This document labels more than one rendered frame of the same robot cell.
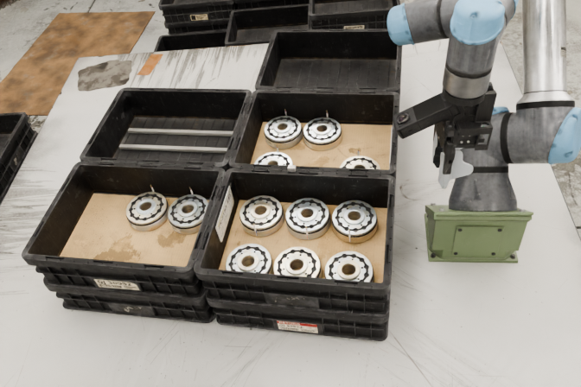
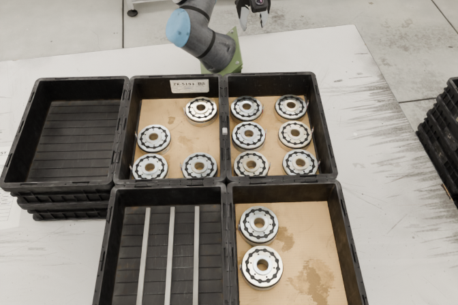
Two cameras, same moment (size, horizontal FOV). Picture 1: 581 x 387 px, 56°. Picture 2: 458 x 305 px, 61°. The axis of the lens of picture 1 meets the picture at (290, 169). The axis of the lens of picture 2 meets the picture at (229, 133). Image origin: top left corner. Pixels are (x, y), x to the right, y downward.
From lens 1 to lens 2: 1.25 m
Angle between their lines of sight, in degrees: 63
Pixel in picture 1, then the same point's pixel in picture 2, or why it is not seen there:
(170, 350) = not seen: hidden behind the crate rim
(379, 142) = (161, 106)
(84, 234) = not seen: outside the picture
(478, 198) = (228, 44)
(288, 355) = not seen: hidden behind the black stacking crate
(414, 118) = not seen: outside the picture
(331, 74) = (62, 148)
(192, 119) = (117, 273)
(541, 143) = not seen: outside the picture
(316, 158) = (180, 144)
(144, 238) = (289, 263)
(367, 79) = (76, 120)
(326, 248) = (268, 126)
